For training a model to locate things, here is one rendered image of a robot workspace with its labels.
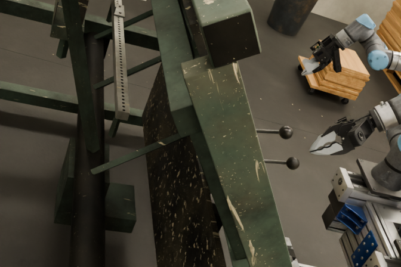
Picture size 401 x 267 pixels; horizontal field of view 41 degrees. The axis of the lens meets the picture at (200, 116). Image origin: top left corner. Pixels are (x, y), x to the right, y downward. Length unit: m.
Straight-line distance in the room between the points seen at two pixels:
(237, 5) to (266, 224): 0.59
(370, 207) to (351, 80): 3.02
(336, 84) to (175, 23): 4.03
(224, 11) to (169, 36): 0.44
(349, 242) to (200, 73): 1.71
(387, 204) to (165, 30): 1.50
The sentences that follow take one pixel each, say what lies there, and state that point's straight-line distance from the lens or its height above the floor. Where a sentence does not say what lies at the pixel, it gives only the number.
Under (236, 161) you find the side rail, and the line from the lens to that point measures 1.20.
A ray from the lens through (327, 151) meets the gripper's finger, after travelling 1.60.
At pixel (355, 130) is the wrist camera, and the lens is 1.52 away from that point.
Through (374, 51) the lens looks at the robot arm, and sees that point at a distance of 2.25.
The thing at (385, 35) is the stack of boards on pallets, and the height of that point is 0.32.
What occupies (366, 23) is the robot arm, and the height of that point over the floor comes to 1.62.
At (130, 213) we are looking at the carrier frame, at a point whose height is 0.28.
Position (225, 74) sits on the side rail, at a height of 1.77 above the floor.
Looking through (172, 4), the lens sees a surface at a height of 1.66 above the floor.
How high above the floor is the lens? 2.24
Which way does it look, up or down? 31 degrees down
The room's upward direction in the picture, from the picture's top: 24 degrees clockwise
